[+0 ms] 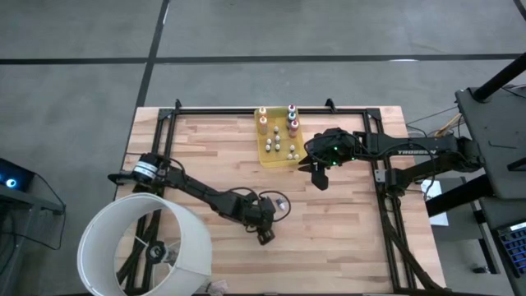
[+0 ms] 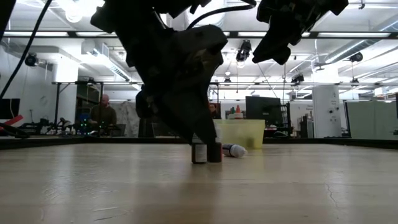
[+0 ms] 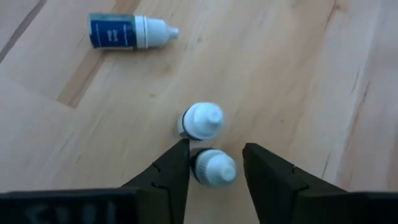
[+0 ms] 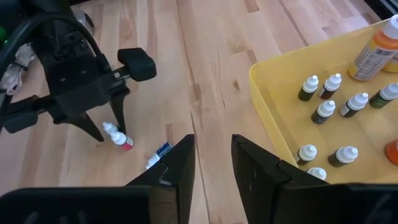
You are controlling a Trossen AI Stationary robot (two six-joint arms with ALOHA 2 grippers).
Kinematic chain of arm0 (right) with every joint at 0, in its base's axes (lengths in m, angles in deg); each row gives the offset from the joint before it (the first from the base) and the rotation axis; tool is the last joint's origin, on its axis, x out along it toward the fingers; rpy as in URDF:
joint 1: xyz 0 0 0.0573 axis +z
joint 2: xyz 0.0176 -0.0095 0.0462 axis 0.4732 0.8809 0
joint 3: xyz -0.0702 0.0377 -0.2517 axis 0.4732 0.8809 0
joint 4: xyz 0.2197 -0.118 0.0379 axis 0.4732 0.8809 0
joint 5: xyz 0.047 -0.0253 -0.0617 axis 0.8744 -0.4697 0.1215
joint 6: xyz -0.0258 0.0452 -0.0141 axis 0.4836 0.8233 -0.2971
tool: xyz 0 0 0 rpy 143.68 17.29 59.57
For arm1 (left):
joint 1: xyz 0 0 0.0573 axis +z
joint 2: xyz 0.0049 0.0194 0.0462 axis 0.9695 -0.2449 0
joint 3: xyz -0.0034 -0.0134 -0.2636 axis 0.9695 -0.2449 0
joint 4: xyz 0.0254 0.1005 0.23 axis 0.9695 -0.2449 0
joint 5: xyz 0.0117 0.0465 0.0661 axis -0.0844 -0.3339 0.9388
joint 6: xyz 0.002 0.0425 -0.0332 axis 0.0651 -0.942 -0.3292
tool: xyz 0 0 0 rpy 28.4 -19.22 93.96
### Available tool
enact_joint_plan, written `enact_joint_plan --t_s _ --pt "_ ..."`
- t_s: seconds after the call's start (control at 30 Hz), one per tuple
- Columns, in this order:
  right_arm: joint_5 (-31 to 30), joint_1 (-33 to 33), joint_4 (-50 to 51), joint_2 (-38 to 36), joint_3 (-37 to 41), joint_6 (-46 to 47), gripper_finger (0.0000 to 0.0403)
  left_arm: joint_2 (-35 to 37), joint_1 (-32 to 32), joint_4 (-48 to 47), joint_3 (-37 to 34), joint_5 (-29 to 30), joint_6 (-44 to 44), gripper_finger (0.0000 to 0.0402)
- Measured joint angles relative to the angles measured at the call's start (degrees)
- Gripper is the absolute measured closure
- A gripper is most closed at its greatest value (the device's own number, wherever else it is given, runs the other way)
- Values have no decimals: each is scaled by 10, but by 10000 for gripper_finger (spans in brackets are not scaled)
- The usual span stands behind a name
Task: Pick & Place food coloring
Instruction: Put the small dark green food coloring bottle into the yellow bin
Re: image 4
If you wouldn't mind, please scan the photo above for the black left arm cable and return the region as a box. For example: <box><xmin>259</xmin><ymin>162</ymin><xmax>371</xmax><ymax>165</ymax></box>
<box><xmin>0</xmin><ymin>14</ymin><xmax>108</xmax><ymax>82</ymax></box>

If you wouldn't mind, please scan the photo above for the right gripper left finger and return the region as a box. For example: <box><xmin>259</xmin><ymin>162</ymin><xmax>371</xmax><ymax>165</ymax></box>
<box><xmin>126</xmin><ymin>134</ymin><xmax>196</xmax><ymax>224</ymax></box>

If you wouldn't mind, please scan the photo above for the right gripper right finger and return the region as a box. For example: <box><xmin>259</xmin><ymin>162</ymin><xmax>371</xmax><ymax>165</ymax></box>
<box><xmin>231</xmin><ymin>134</ymin><xmax>330</xmax><ymax>224</ymax></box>

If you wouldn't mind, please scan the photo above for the small labelled dropper bottle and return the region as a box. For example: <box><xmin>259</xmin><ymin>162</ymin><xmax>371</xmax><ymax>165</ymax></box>
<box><xmin>338</xmin><ymin>92</ymin><xmax>369</xmax><ymax>118</ymax></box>

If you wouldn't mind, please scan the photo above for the yellow translucent plastic bin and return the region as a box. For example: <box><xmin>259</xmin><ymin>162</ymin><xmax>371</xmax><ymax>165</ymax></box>
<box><xmin>248</xmin><ymin>18</ymin><xmax>398</xmax><ymax>184</ymax></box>

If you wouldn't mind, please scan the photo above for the large orange food colouring bottle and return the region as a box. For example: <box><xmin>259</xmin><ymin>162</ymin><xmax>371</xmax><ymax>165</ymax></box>
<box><xmin>384</xmin><ymin>139</ymin><xmax>398</xmax><ymax>166</ymax></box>

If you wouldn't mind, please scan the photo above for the small blue dropper bottle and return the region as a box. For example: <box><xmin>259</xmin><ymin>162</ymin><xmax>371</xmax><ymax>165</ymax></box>
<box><xmin>145</xmin><ymin>142</ymin><xmax>174</xmax><ymax>170</ymax></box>

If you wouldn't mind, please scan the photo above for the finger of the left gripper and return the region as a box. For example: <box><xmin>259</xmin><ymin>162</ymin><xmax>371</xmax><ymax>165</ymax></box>
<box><xmin>57</xmin><ymin>111</ymin><xmax>105</xmax><ymax>142</ymax></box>
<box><xmin>110</xmin><ymin>90</ymin><xmax>130</xmax><ymax>134</ymax></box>

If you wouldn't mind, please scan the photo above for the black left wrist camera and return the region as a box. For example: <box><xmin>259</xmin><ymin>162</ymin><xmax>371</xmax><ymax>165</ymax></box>
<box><xmin>0</xmin><ymin>0</ymin><xmax>72</xmax><ymax>47</ymax></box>

